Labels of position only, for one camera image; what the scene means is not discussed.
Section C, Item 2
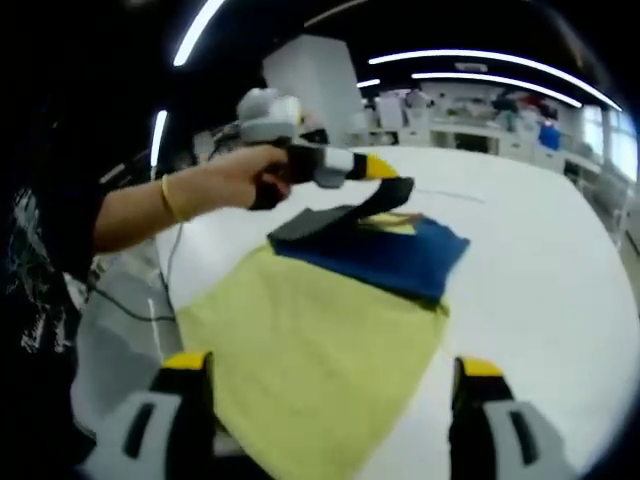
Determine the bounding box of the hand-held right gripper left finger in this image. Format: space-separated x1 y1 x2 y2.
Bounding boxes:
82 351 217 480

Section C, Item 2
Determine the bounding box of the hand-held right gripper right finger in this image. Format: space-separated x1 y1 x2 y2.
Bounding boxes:
448 355 577 480

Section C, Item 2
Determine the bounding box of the yellow blue black garment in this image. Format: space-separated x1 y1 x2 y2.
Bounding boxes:
175 175 472 480

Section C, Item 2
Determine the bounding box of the person's left hand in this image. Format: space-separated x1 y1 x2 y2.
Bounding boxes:
214 145 291 207

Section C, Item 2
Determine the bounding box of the wide white pillar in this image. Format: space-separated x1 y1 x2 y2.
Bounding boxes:
261 33 364 147

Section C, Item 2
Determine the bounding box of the white lab counter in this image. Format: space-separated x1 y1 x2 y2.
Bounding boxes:
363 123 567 167

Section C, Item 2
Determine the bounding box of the short ceiling light strip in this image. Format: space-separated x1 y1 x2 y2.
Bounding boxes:
411 71 584 109

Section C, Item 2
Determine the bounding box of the long ceiling light strip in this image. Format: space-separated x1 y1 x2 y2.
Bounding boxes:
368 48 624 112

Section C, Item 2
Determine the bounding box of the blue crate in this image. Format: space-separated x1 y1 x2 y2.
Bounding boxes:
538 121 564 151

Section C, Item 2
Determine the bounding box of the person's black printed shirt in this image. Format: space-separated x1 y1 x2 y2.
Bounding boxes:
0 94 109 451

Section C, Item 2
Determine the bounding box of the black cable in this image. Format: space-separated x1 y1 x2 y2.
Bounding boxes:
88 283 175 322

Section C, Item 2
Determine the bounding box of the gold bracelet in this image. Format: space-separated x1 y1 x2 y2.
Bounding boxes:
160 173 188 224

